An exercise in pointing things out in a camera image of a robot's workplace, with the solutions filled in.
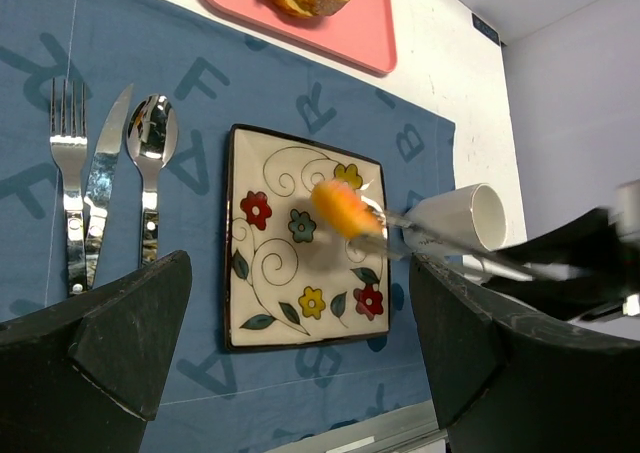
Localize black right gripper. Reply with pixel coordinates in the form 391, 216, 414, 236
482, 180, 639, 322

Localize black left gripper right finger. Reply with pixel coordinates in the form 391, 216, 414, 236
409, 257, 639, 452

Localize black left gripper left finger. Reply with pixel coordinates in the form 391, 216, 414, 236
1, 250, 192, 452

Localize metal kitchen tongs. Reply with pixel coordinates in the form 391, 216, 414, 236
347, 197, 546, 282

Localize orange glazed bagel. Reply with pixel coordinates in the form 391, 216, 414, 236
311, 180, 384, 240

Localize white ceramic mug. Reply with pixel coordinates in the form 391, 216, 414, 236
402, 183, 507, 260

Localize silver table knife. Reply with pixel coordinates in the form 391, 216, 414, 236
84, 84, 134, 290

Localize square floral ceramic plate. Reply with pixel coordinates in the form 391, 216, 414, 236
225, 124, 391, 351

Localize silver fork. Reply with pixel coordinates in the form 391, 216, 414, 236
49, 78, 88, 296

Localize silver spoon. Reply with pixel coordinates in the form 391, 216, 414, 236
126, 94, 179, 267

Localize pink plastic tray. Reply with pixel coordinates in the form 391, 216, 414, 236
203, 0, 397, 76

